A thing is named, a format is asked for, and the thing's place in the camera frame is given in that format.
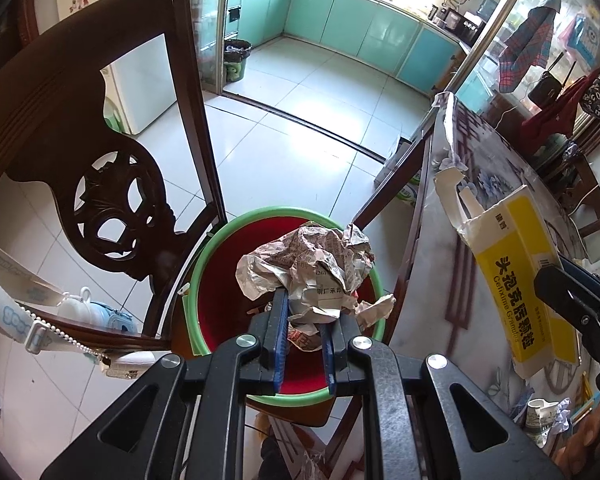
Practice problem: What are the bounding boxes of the brown newspaper ball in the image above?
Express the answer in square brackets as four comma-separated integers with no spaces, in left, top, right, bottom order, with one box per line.
[235,221,396,353]

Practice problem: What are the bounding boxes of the yellow medicine box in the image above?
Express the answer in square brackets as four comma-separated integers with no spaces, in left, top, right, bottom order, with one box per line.
[434,168,580,379]

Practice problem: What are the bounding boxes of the black kitchen trash bin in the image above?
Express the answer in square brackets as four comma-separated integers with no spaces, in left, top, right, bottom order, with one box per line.
[223,38,252,84]

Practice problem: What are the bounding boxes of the teal kitchen cabinets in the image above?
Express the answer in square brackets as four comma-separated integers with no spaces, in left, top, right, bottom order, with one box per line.
[225,0,467,96]

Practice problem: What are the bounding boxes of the dark wooden chair right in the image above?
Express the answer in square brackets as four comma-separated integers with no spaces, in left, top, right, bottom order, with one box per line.
[531,133,600,237]

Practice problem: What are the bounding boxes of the dark wooden chair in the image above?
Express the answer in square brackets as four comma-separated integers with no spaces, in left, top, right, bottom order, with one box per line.
[531,133,600,237]
[0,0,227,351]

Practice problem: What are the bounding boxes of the floral patterned table cover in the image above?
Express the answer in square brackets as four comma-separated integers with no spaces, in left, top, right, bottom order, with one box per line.
[390,92,595,412]

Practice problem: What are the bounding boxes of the red hanging garment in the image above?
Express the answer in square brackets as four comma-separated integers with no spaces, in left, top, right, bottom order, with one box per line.
[512,66,600,158]

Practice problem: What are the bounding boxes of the black small handbag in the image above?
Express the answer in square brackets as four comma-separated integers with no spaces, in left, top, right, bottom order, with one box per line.
[528,51,577,110]

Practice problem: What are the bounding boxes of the plaid hanging cloth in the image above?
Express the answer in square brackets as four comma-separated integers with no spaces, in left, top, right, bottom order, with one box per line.
[498,0,562,93]

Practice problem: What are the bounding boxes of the blue white hanging organizer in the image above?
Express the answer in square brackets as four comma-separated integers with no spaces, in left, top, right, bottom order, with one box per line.
[559,14,600,70]

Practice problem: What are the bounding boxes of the white refrigerator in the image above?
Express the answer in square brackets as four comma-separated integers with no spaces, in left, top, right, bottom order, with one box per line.
[110,35,176,134]

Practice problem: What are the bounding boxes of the dark wooden chair left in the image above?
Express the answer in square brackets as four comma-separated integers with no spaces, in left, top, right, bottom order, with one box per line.
[0,0,227,351]

